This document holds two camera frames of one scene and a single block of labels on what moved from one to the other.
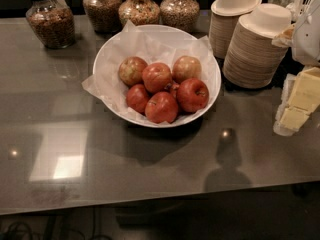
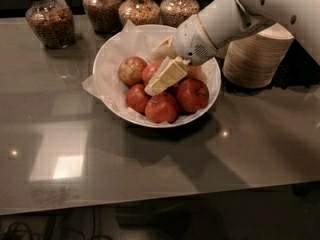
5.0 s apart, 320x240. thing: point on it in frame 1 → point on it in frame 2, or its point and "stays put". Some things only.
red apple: [161, 106] stays put
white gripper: [307, 45] → [189, 40]
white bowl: [156, 76] stays put
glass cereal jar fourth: [180, 9] stays put
